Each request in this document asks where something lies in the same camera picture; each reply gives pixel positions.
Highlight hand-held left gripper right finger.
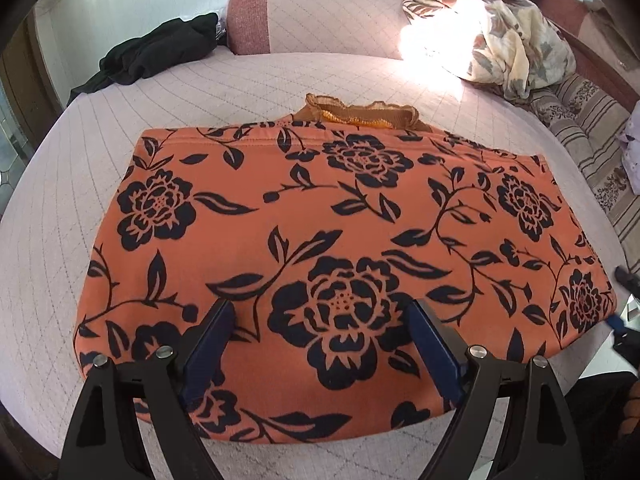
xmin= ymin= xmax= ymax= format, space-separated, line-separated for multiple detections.
xmin=407 ymin=299 xmax=586 ymax=480

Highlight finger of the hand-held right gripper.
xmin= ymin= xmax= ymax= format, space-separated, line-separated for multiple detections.
xmin=607 ymin=302 xmax=640 ymax=356
xmin=615 ymin=266 xmax=640 ymax=291

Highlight orange floral long-sleeve top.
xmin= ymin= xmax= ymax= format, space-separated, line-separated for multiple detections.
xmin=72 ymin=92 xmax=616 ymax=446

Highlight lilac floral cloth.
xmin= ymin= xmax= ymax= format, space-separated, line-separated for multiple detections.
xmin=620 ymin=110 xmax=640 ymax=181

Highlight wooden door frame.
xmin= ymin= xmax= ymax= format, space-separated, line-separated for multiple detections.
xmin=0 ymin=10 xmax=66 ymax=126

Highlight cream floral blanket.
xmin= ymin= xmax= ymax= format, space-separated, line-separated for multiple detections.
xmin=402 ymin=0 xmax=577 ymax=101

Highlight tan fleece garment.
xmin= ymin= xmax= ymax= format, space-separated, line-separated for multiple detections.
xmin=582 ymin=0 xmax=631 ymax=27

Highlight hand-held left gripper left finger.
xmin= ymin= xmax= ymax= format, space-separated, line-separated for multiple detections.
xmin=59 ymin=299 xmax=237 ymax=480

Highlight black clothes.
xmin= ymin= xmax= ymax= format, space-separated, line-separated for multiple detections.
xmin=67 ymin=12 xmax=221 ymax=107

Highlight striped floral bedding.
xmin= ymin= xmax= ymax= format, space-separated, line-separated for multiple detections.
xmin=530 ymin=72 xmax=640 ymax=281

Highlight red-brown padded headboard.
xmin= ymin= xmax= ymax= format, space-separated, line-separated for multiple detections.
xmin=537 ymin=0 xmax=640 ymax=91

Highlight pink quilted bolster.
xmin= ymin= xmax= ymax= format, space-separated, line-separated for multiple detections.
xmin=227 ymin=0 xmax=416 ymax=61

